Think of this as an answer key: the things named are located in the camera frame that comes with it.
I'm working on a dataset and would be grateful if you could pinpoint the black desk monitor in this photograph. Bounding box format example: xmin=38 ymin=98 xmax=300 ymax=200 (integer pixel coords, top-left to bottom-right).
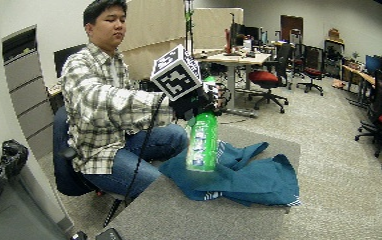
xmin=229 ymin=21 xmax=263 ymax=56

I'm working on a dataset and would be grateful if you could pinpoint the beige partition panel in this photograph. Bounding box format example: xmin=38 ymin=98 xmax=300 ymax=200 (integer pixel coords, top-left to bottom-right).
xmin=193 ymin=7 xmax=245 ymax=51
xmin=119 ymin=0 xmax=188 ymax=81

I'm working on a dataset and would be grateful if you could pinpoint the small black device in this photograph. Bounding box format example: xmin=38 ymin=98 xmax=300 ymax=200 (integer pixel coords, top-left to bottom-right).
xmin=71 ymin=230 xmax=89 ymax=240

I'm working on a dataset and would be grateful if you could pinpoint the grey filing cabinet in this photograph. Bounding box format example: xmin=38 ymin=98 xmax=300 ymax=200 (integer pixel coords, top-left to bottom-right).
xmin=2 ymin=24 xmax=58 ymax=161

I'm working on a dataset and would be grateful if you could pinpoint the blue office chair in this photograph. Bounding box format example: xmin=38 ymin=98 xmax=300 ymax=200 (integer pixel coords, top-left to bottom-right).
xmin=51 ymin=105 xmax=125 ymax=198

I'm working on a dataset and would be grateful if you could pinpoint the black mesh office chair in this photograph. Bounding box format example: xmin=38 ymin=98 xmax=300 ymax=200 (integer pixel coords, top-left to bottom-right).
xmin=294 ymin=44 xmax=328 ymax=97

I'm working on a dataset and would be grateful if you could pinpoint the blue screen monitor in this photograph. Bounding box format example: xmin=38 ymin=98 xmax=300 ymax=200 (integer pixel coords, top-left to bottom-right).
xmin=365 ymin=54 xmax=382 ymax=76

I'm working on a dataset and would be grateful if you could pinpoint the black glove cable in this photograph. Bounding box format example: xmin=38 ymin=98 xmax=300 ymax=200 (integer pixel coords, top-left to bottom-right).
xmin=103 ymin=93 xmax=168 ymax=229

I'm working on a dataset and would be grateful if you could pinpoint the white marker cube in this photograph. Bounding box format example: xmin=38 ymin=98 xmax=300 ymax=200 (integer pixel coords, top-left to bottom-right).
xmin=149 ymin=44 xmax=204 ymax=102

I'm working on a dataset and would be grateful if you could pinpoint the long wooden desk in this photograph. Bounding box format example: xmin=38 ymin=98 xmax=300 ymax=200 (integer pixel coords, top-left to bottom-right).
xmin=341 ymin=64 xmax=382 ymax=115

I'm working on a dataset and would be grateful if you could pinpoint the the person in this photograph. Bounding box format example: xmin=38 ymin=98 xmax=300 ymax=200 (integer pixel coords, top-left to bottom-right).
xmin=52 ymin=0 xmax=192 ymax=201

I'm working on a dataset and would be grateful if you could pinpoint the black flat device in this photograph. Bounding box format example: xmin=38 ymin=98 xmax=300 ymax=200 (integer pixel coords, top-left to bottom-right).
xmin=95 ymin=228 xmax=125 ymax=240

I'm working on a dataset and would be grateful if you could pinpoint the cardboard box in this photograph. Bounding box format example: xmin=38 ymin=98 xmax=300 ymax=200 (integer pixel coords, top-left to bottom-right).
xmin=328 ymin=28 xmax=344 ymax=41

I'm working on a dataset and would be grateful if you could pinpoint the black storage cabinet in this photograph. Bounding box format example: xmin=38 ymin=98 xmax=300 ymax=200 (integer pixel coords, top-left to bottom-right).
xmin=324 ymin=39 xmax=346 ymax=80

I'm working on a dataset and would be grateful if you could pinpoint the teal cloth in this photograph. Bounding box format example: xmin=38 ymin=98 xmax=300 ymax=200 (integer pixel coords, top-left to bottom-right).
xmin=157 ymin=139 xmax=302 ymax=208

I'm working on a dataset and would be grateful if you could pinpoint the green plastic bottle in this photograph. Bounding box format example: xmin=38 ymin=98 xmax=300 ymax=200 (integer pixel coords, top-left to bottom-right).
xmin=185 ymin=75 xmax=221 ymax=173

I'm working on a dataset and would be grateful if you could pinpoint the black bag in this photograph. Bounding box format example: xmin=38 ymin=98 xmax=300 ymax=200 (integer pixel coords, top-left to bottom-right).
xmin=0 ymin=139 xmax=31 ymax=213

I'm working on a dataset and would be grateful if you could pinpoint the black tripod pole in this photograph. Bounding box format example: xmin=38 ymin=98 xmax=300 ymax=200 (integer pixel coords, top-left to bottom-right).
xmin=183 ymin=0 xmax=197 ymax=56

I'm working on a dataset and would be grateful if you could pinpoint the red seat office chair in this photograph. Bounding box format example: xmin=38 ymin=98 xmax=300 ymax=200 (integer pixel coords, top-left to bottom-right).
xmin=248 ymin=43 xmax=294 ymax=114

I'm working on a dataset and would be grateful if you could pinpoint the brown door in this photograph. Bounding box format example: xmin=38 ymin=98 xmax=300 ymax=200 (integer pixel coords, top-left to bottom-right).
xmin=280 ymin=14 xmax=305 ymax=43

